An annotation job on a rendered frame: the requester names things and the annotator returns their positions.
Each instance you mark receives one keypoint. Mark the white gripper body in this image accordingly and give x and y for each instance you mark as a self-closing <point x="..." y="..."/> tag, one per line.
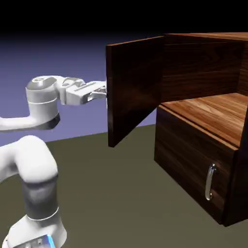
<point x="77" y="96"/>

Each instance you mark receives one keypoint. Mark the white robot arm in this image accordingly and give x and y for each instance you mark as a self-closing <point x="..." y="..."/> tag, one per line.
<point x="38" y="158"/>

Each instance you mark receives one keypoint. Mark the dark wood cabinet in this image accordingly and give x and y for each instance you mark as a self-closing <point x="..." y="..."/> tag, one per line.
<point x="203" y="77"/>

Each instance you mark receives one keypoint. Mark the dark wood cabinet door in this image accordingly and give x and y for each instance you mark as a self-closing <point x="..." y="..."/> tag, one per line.
<point x="133" y="87"/>

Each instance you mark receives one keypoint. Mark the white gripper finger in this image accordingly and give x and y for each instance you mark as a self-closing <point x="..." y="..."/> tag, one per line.
<point x="97" y="96"/>
<point x="100" y="89"/>

